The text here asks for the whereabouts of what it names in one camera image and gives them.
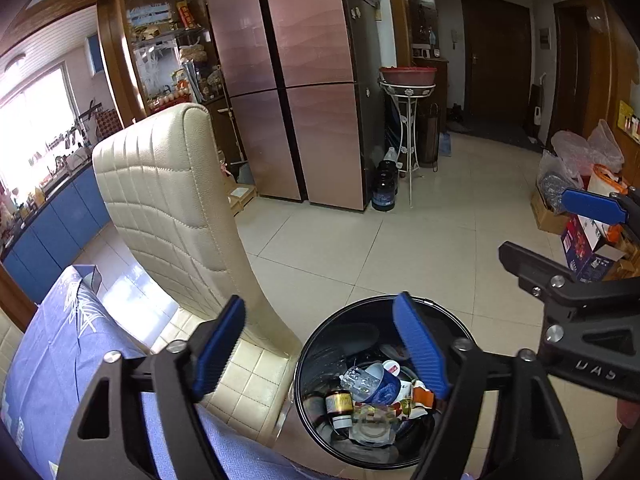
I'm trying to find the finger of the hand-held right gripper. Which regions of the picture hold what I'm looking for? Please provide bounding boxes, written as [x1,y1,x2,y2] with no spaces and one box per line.
[560,187,640,226]
[498,241,581,306]

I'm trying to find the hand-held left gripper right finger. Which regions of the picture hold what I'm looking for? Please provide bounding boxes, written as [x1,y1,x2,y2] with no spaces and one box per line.
[392,291,583,480]

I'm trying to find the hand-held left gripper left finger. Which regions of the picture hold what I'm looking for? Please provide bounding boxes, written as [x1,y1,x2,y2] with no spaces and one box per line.
[55,296,247,480]

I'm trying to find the blue patterned cup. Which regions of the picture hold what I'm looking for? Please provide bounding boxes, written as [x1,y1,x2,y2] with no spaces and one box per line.
[362,362,402,404]

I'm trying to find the clear round plastic dish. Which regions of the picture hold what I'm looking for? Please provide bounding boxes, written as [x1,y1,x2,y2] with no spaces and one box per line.
[350,405,396,446]

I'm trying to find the black round trash bin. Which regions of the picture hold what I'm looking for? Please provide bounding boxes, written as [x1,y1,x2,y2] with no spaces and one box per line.
[292,296,476,471]

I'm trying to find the brown medicine bottle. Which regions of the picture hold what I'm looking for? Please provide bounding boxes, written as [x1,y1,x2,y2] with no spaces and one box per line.
[325,392,355,430]

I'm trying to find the person's right hand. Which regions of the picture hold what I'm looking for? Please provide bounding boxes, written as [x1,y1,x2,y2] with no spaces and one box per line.
[617,402,640,446]

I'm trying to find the purple red printed box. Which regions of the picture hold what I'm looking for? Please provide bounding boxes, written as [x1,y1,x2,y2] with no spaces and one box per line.
[560,214,626,282]

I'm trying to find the brown cardboard box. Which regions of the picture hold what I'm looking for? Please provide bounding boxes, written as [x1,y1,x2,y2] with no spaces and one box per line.
[530,187,571,235]

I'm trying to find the cream quilted chair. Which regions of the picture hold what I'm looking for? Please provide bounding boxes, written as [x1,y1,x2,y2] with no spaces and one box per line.
[92,102,303,448]

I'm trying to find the small wooden stool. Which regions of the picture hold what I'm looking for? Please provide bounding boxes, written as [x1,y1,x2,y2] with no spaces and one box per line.
[225,182,258,213]

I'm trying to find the blue printed tablecloth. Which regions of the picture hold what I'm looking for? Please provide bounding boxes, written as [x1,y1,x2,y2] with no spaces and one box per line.
[0,265,326,480]

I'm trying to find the dark wooden door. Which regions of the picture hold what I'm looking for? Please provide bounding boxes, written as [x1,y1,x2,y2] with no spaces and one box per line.
[460,0,533,136]

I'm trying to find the broom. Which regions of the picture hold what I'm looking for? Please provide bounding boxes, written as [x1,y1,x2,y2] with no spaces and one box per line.
[227,107,256,186]

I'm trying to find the white metal stand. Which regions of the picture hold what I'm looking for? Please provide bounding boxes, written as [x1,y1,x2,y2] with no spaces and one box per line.
[378,80,437,207]

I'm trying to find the blue kitchen cabinets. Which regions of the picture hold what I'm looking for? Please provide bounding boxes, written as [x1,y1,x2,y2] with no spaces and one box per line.
[0,165,113,306]

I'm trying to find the red basin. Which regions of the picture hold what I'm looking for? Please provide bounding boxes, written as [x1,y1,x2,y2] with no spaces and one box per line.
[378,65,438,88]

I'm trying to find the rose brown refrigerator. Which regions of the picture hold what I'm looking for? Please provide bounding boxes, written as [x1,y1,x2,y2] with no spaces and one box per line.
[202,0,386,212]

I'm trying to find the kitchen window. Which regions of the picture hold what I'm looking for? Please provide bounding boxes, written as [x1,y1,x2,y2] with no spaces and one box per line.
[0,65,81,191]

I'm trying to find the wooden display cabinet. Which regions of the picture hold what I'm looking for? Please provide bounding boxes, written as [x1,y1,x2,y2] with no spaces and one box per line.
[97,0,241,171]

